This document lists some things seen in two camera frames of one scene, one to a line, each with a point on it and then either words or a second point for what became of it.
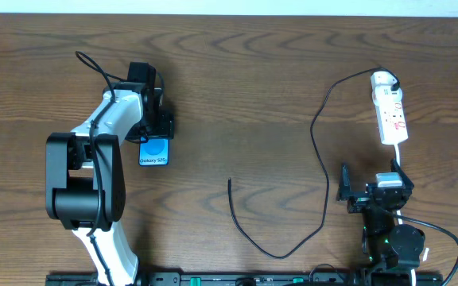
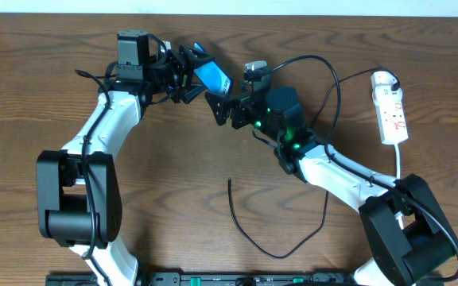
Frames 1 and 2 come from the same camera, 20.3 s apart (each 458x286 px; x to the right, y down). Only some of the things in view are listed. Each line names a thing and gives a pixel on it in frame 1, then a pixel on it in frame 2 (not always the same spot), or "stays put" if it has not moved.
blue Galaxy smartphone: [156, 152] → [213, 75]
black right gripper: [366, 195] → [236, 112]
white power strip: [391, 118] stays put
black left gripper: [159, 129] → [176, 75]
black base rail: [251, 279] stays put
